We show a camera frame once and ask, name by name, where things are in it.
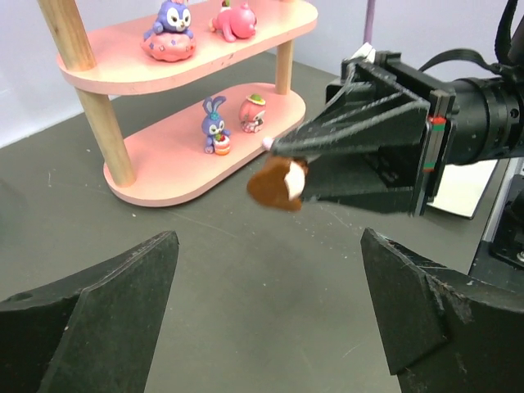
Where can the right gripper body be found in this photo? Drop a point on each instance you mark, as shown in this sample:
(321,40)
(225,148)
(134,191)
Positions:
(363,82)

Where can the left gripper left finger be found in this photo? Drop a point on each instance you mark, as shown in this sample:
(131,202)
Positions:
(93,331)

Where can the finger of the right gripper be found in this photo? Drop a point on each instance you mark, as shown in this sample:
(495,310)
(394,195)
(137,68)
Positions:
(387,181)
(393,121)

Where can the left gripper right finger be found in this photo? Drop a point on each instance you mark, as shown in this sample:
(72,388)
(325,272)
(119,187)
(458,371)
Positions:
(442,330)

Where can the small brown toy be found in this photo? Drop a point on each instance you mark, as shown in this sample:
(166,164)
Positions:
(280,182)

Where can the pink pig toy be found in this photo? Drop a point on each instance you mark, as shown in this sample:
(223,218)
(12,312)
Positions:
(234,23)

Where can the purple figure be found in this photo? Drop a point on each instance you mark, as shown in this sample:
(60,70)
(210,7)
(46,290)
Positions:
(170,38)

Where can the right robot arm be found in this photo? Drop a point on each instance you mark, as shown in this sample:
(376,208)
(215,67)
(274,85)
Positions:
(486,119)

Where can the pink yellow toy on shelf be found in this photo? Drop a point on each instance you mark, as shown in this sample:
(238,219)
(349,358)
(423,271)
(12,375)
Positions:
(251,113)

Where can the blue bear toy on shelf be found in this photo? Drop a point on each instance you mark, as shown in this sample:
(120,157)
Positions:
(213,124)

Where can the pink three-tier shelf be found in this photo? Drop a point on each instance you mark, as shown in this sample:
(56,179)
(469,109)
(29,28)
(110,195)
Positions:
(165,163)

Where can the white square plate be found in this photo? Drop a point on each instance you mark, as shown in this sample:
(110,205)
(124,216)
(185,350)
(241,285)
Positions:
(463,187)

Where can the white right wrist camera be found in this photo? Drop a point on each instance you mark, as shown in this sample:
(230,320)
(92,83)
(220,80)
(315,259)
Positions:
(367,52)

